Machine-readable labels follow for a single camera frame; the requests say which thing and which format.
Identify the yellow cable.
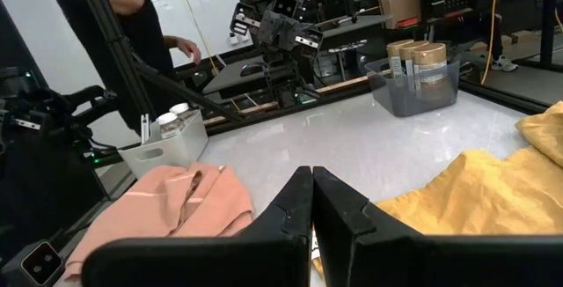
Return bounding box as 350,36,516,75
479,0,504,86

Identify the person's foot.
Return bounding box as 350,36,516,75
491,55,521,74

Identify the mustard yellow cloth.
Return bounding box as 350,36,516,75
376,100,563,236

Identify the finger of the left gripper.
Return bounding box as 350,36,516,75
294,27,325,55
229,1,262,38

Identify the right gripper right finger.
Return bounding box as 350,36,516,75
312,166,563,287

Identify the black computer mouse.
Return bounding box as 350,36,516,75
239,62,267,78

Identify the brown cardboard box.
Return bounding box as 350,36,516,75
376,0,422,31

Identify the cork-lid glass spice jar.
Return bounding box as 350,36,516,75
385,39,414,79
411,42,449,88
398,40,430,81

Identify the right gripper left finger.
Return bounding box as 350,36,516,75
81,166,314,287

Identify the black workbench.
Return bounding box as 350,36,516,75
496,0,563,70

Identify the pink woven cloth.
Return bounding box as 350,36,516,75
61,162,255,282

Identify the dark grey plastic bin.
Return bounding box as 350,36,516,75
364,56,462,118

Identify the black equipment with green light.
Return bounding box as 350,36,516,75
0,66,120,253

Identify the person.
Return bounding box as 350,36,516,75
50,0,181,132

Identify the person's hand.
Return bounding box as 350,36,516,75
175,36,203,66

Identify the whiteboard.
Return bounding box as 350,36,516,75
144,0,254,69

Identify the white translucent plastic bin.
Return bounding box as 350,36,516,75
117,109,210,180

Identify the table-level camera box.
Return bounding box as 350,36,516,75
19,240,64,287

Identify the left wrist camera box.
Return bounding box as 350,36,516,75
271,0,301,18

